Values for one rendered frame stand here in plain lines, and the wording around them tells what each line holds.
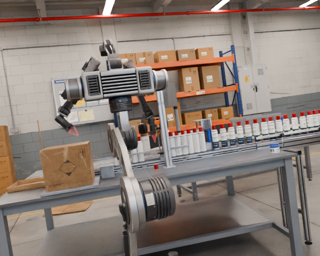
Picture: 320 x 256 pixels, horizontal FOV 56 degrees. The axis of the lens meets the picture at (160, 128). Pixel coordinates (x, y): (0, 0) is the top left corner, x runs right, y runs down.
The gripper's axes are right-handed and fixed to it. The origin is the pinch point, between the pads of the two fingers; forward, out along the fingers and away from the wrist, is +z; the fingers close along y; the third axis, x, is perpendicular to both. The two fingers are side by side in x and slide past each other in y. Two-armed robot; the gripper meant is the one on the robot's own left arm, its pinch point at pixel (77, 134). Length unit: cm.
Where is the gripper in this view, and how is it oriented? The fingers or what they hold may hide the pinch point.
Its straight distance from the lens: 233.9
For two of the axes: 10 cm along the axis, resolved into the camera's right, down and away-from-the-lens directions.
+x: -6.4, 7.4, -2.1
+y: -3.0, 0.1, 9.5
